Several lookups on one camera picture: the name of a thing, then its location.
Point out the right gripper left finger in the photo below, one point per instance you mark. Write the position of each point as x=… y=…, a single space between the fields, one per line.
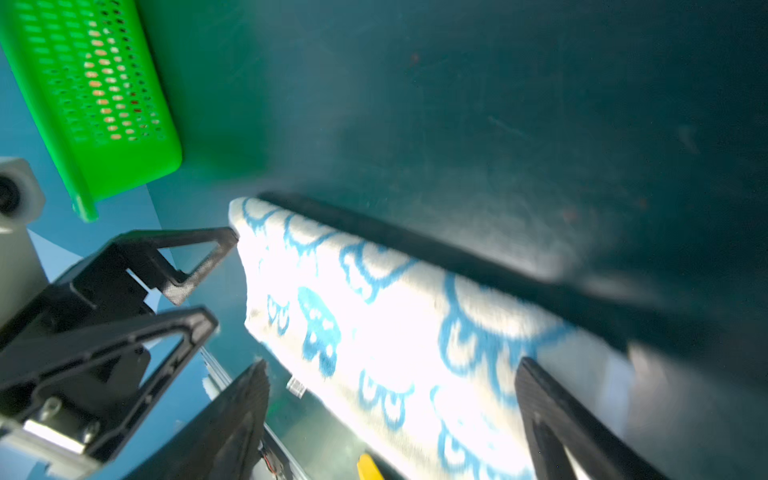
x=223 y=441

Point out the yellow toy shovel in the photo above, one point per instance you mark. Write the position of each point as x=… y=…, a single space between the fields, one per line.
x=367 y=468

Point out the orange jellyfish pattern towel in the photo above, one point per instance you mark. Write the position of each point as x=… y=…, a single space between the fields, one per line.
x=118 y=102

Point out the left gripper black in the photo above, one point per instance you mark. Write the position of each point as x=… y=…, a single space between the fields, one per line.
x=87 y=360

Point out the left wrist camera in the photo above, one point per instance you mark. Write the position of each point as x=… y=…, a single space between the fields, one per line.
x=22 y=202

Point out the teal patterned towel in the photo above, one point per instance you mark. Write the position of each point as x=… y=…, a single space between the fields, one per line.
x=419 y=362

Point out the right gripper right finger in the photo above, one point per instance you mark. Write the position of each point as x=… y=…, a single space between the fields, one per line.
x=560 y=431

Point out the green plastic basket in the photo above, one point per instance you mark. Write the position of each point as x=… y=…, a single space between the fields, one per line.
x=40 y=40

